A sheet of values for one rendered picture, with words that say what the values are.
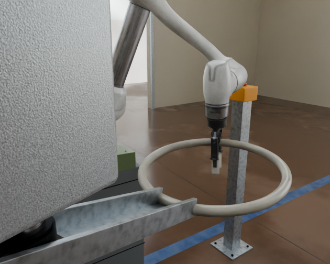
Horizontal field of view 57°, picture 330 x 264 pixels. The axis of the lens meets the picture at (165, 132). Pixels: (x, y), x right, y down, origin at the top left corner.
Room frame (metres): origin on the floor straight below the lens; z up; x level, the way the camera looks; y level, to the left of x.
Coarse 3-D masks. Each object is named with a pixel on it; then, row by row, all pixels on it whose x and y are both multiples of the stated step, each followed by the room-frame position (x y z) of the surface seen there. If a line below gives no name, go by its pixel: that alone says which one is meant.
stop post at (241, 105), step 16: (240, 96) 1.68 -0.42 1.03; (256, 96) 1.72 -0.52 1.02; (240, 112) 1.70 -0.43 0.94; (240, 128) 1.69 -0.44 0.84; (240, 160) 1.70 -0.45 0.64; (240, 176) 1.71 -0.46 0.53; (240, 192) 1.71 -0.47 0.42; (224, 224) 1.75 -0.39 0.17; (240, 224) 1.73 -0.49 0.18; (224, 240) 1.74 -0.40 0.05; (240, 240) 1.79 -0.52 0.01
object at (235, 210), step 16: (176, 144) 1.12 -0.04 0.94; (192, 144) 1.14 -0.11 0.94; (208, 144) 1.14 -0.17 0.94; (224, 144) 1.13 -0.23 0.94; (240, 144) 1.10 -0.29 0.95; (144, 160) 0.98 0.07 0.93; (272, 160) 0.96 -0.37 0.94; (144, 176) 0.87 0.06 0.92; (288, 176) 0.83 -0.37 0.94; (272, 192) 0.75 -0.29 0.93; (208, 208) 0.69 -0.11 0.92; (224, 208) 0.69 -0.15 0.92; (240, 208) 0.69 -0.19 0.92; (256, 208) 0.70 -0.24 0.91
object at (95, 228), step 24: (144, 192) 0.71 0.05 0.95; (72, 216) 0.52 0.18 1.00; (96, 216) 0.57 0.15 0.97; (120, 216) 0.62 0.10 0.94; (144, 216) 0.53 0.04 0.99; (168, 216) 0.60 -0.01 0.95; (192, 216) 0.70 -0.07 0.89; (72, 240) 0.39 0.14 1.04; (96, 240) 0.43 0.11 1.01; (120, 240) 0.48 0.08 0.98
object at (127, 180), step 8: (136, 168) 1.23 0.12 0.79; (120, 176) 1.19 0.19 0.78; (128, 176) 1.21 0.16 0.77; (136, 176) 1.23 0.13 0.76; (112, 184) 1.16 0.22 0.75; (120, 184) 1.19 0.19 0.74; (128, 184) 1.21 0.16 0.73; (136, 184) 1.23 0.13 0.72; (96, 192) 1.12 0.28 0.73; (104, 192) 1.14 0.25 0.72; (112, 192) 1.16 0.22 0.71; (120, 192) 1.18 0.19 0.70; (128, 192) 1.21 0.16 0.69; (88, 200) 1.10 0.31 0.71; (120, 248) 1.18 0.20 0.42; (128, 248) 1.20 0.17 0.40; (136, 248) 1.22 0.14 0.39; (104, 256) 1.13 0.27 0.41; (112, 256) 1.15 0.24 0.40; (120, 256) 1.18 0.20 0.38; (128, 256) 1.20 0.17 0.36; (136, 256) 1.22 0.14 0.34
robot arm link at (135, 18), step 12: (132, 0) 1.41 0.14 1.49; (132, 12) 1.42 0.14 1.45; (144, 12) 1.42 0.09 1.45; (132, 24) 1.42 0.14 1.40; (144, 24) 1.45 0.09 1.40; (120, 36) 1.44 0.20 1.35; (132, 36) 1.42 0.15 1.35; (120, 48) 1.43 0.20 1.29; (132, 48) 1.44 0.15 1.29; (120, 60) 1.43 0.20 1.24; (132, 60) 1.47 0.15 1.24; (120, 72) 1.44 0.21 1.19; (120, 84) 1.45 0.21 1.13; (120, 96) 1.44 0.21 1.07; (120, 108) 1.47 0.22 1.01
